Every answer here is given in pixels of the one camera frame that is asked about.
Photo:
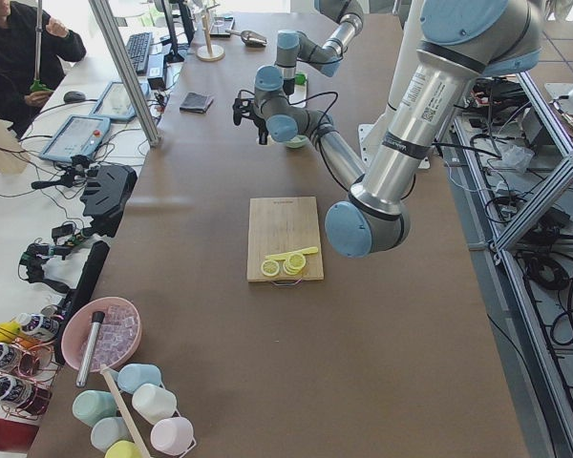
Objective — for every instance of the bamboo cutting board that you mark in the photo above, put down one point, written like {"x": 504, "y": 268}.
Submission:
{"x": 279, "y": 225}

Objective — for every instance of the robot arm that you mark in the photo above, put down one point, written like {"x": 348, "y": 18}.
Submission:
{"x": 294, "y": 47}
{"x": 461, "y": 41}

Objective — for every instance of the green lime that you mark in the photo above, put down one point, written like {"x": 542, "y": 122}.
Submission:
{"x": 301, "y": 79}

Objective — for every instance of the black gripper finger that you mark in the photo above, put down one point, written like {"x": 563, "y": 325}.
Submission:
{"x": 262, "y": 137}

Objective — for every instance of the near blue teach pendant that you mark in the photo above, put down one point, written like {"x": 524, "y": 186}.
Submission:
{"x": 80, "y": 135}

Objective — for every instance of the cream rabbit serving tray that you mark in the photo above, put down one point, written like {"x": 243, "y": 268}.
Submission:
{"x": 299, "y": 97}

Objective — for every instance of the upper lemon slice stack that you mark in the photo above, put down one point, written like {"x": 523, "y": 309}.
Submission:
{"x": 294, "y": 265}

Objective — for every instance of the far blue teach pendant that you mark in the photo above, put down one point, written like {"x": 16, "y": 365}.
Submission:
{"x": 114, "y": 103}

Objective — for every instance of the folded grey cloth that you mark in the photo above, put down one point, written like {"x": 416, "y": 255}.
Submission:
{"x": 196, "y": 103}

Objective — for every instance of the person in black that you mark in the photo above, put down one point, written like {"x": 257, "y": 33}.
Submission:
{"x": 25, "y": 89}

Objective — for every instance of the black keyboard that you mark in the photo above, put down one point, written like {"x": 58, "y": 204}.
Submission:
{"x": 138, "y": 47}

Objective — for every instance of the metal scoop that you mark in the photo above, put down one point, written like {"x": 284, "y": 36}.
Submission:
{"x": 249, "y": 38}

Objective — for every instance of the yellow plastic knife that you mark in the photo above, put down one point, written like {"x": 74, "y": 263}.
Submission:
{"x": 285, "y": 255}

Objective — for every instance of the wooden mug tree stand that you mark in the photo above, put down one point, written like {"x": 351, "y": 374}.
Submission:
{"x": 210, "y": 52}

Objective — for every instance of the pastel cup rack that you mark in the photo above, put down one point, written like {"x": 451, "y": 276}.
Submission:
{"x": 135, "y": 416}

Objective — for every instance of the lower lemon slice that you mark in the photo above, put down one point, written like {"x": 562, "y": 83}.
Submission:
{"x": 270, "y": 268}

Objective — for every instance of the aluminium frame post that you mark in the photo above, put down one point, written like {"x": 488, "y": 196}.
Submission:
{"x": 108, "y": 26}

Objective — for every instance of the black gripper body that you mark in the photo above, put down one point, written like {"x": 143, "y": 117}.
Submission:
{"x": 261, "y": 125}

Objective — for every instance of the yellow lemon fruit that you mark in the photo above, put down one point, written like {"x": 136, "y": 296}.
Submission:
{"x": 9, "y": 332}

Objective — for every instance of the pink bowl with ice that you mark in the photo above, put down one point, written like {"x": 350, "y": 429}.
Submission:
{"x": 118, "y": 337}

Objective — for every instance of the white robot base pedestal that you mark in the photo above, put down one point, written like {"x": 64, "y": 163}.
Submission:
{"x": 371, "y": 135}

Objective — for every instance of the blue teach pendant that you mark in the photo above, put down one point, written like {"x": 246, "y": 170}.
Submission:
{"x": 114, "y": 103}
{"x": 80, "y": 135}

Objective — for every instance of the light green bowl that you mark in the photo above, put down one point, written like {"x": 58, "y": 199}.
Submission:
{"x": 298, "y": 141}

